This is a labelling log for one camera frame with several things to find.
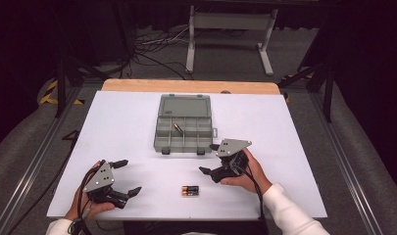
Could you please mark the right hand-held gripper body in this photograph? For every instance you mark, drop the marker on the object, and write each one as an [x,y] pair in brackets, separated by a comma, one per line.
[232,148]

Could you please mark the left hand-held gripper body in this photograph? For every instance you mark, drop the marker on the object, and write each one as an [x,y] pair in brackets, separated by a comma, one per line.
[101,178]

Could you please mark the grey plastic compartment box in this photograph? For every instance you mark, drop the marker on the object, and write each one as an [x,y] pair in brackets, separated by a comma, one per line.
[183,143]

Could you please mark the person's right hand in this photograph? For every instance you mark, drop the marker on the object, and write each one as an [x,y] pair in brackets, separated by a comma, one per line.
[255,176]

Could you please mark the person's left hand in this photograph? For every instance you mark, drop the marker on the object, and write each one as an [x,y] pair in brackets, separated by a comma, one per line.
[75,205]

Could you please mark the white table board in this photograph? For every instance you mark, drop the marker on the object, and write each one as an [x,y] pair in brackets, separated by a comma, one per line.
[121,114]

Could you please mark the black metal stand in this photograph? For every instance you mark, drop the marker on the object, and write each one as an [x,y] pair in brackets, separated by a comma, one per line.
[61,91]
[327,98]

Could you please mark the yellow and black floor tape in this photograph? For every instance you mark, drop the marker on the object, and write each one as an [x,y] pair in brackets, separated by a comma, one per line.
[47,98]

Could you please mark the black triangular bracket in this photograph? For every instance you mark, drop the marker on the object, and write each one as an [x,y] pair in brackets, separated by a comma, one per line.
[74,134]

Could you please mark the aluminium floor rail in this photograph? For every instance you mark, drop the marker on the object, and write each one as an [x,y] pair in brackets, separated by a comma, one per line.
[346,169]
[32,169]

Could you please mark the white metal stand frame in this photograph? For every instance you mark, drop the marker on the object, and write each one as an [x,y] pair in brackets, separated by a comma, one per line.
[232,21]

